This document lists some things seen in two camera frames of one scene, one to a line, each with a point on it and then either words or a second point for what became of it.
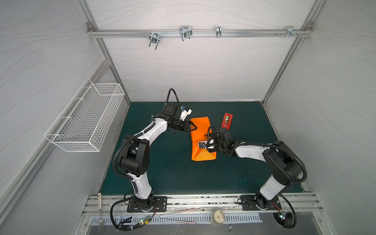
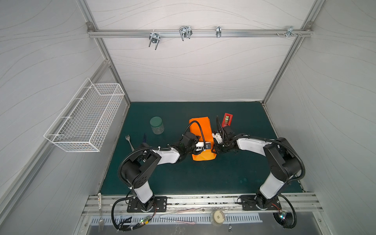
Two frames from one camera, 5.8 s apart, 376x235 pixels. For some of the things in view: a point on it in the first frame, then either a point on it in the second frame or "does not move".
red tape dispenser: x=226 y=121 does not move
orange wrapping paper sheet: x=199 y=134 does not move
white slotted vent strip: x=235 y=218 does not move
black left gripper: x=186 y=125 to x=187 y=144
